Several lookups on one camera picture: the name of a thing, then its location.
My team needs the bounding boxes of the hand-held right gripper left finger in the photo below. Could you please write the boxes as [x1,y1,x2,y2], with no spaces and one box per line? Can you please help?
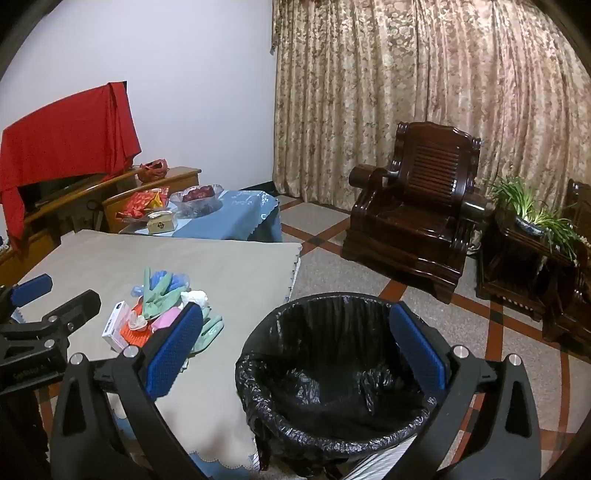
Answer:
[50,302,206,480]

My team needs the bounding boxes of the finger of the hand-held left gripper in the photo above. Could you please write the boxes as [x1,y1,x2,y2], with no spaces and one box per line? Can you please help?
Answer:
[0,290,102,341]
[0,273,54,311]

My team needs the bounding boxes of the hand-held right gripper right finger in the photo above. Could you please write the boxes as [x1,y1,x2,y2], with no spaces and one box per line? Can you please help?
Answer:
[390,302,542,480]

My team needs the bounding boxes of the pink soft item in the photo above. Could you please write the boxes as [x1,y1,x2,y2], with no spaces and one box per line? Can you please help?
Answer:
[150,307,183,333]

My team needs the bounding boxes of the green rubber glove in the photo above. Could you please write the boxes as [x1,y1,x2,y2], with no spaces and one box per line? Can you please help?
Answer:
[189,305,225,354]
[139,268,185,321]

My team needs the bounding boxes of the blue and white carton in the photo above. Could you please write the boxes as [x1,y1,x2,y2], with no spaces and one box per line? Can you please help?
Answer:
[102,300,136,350]

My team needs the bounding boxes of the black lined trash bin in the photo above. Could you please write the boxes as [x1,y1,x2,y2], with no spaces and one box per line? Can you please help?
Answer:
[235,292,455,480]

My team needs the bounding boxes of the orange foam net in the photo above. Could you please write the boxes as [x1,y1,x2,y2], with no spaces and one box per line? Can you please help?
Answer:
[121,302,160,348]

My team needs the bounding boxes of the wooden tv cabinet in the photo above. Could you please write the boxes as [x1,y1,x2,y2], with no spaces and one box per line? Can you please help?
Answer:
[0,166,202,287]

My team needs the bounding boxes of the blue plastic bag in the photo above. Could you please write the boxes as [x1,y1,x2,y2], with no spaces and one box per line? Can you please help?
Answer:
[131,270,191,301]

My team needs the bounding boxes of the black television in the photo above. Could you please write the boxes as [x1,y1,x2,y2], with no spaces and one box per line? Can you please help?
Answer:
[16,172,112,208]

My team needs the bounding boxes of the wooden chair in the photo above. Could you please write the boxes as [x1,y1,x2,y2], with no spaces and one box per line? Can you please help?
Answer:
[102,181,171,234]

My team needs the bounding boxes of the blue scalloped table cover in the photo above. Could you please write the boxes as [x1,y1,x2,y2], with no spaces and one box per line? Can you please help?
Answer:
[113,413,259,472]

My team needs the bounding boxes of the golden tissue box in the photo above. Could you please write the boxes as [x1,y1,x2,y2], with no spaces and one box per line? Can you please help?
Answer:
[147,210,180,236]

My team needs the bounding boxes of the red snack packet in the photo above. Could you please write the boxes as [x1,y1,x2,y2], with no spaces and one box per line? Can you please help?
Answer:
[115,187,171,220]

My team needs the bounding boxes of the dark wooden side table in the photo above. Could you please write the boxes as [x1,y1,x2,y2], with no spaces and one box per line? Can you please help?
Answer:
[475,208,578,321]

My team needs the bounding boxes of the dark wooden armchair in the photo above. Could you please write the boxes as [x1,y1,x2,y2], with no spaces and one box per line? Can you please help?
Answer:
[542,179,591,356]
[342,121,492,305]

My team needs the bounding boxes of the glass fruit bowl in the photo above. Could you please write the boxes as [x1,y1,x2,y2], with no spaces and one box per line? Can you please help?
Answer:
[169,185,225,217]

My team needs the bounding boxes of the blue cloth side table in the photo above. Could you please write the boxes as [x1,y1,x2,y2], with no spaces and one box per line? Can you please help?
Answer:
[121,188,283,243]

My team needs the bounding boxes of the red cloth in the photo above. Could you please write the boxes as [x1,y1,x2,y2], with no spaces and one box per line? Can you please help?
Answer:
[0,82,142,252]

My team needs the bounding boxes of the small red shopping bag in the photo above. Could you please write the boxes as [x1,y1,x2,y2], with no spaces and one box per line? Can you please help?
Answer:
[139,159,168,182]

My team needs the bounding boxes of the green potted plant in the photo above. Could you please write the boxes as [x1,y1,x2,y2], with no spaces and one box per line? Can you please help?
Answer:
[482,174,583,266]

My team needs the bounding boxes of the beige patterned curtain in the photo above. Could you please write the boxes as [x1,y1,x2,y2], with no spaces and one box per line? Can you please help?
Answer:
[270,0,591,217]

